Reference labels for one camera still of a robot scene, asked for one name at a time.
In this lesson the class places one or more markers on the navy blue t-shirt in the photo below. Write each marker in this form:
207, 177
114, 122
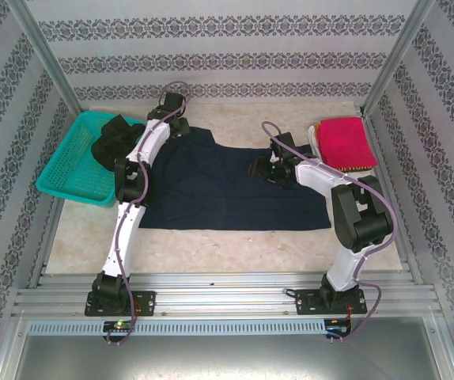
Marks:
231, 190

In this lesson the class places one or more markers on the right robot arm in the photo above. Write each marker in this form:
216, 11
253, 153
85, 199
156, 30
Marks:
341, 269

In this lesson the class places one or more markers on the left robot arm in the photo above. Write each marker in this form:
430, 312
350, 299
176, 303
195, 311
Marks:
124, 237

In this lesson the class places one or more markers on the folded white t-shirt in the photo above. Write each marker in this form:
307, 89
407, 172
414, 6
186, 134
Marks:
312, 138

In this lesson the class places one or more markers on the folded pink t-shirt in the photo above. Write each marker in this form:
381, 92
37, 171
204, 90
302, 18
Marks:
345, 142

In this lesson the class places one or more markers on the folded black yellow-print t-shirt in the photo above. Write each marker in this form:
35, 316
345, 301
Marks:
353, 169

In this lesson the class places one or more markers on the teal plastic basket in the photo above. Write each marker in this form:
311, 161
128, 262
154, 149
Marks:
65, 174

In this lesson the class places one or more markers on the right circuit board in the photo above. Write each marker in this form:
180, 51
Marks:
337, 324

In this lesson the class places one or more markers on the circuit board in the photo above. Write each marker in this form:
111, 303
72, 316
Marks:
120, 325
337, 324

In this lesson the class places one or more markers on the steel sheet shelf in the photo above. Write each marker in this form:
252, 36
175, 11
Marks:
227, 360

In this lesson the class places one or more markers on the left circuit board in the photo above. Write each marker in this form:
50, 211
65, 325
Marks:
120, 325

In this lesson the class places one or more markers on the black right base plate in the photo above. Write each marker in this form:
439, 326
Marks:
306, 302

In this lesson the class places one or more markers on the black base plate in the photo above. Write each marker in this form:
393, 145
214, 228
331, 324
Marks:
306, 302
144, 302

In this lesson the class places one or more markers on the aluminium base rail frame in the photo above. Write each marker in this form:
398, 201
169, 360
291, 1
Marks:
219, 301

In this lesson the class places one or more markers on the aluminium corner post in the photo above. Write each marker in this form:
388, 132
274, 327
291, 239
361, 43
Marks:
45, 51
397, 51

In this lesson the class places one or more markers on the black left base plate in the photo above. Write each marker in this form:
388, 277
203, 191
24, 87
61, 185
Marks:
144, 302

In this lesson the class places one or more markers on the aluminium side rail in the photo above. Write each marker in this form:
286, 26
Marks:
49, 237

